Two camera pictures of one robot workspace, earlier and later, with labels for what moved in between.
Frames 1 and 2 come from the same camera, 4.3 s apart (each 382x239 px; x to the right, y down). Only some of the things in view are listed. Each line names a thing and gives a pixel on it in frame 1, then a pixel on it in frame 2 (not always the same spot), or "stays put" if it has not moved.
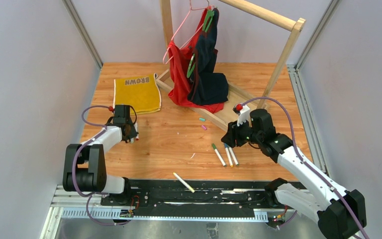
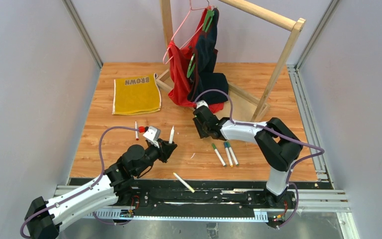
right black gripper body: (232, 136) → (203, 121)
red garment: (179, 59) stays put
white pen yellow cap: (184, 182) stays put
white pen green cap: (218, 154) stays put
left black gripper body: (131, 132) → (161, 150)
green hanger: (210, 12) stays put
